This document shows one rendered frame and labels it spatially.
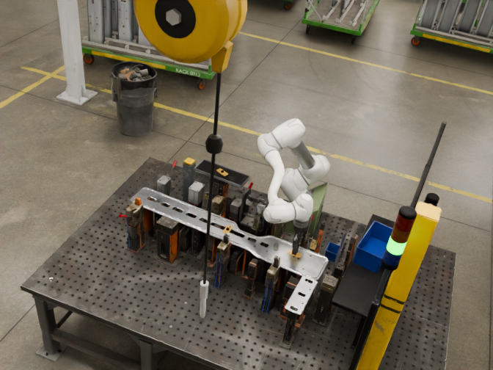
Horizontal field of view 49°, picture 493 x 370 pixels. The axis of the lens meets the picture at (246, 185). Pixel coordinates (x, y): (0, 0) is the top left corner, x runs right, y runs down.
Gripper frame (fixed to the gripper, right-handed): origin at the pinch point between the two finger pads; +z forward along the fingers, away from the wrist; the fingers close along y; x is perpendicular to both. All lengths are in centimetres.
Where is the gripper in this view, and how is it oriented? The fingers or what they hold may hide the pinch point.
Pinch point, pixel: (295, 249)
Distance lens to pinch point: 335.4
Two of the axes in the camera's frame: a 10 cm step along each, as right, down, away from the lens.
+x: 9.0, 3.3, -3.0
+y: -4.3, 5.1, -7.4
